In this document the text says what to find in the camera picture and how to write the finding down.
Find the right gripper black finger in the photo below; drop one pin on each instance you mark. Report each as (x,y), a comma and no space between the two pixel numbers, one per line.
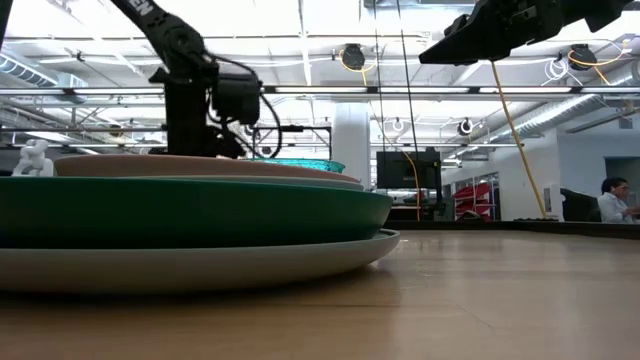
(457,25)
(470,47)

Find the salmon pink plastic plate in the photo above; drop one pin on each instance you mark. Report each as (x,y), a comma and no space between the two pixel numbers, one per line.
(150,166)

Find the large green plastic plate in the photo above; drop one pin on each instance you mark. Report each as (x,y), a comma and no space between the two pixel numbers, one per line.
(200,215)

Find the small teal transparent plate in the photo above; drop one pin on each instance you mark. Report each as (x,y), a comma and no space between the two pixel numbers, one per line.
(310,165)

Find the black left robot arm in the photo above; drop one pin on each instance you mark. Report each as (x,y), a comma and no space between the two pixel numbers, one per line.
(165,30)

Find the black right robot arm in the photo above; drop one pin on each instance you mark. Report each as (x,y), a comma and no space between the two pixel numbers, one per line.
(595,10)

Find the black monitor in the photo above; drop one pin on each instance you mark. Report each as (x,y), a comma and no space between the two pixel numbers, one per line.
(407,170)

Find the red storage rack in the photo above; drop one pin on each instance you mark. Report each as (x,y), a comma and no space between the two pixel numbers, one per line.
(472,197)

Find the white round pillar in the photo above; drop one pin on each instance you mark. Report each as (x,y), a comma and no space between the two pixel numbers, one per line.
(351,145)

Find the large grey plastic plate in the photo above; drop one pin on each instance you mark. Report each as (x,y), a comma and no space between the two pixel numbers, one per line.
(200,270)

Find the white robot figure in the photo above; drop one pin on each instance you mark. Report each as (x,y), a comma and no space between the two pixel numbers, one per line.
(32,160)

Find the black office chair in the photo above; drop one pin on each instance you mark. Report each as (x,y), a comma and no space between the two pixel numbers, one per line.
(580,206)

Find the person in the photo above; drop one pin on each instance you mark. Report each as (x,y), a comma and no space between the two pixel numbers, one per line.
(612,205)

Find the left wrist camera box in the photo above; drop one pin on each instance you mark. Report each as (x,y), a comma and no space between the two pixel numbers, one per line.
(237,97)

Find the black background rig frame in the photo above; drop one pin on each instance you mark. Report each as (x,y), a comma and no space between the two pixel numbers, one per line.
(300,128)

